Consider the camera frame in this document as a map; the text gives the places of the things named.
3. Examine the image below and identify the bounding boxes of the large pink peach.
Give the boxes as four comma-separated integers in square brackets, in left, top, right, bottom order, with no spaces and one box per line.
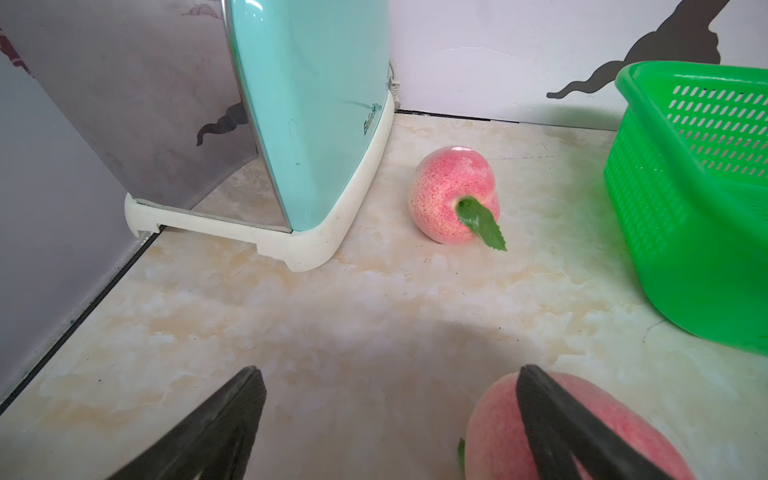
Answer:
[464,372,695,479]

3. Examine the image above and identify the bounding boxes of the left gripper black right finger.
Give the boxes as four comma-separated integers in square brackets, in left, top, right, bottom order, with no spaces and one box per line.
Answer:
[516,364,671,480]

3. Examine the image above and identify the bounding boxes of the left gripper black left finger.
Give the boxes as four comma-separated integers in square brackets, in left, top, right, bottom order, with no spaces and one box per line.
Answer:
[111,366,267,479]

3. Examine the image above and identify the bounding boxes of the mint green toaster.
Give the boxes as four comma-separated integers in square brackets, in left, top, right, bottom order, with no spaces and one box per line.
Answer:
[1,1,395,272]

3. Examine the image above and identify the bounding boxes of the green plastic basket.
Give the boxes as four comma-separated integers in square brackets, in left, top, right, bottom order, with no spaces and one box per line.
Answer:
[604,61,767,355]

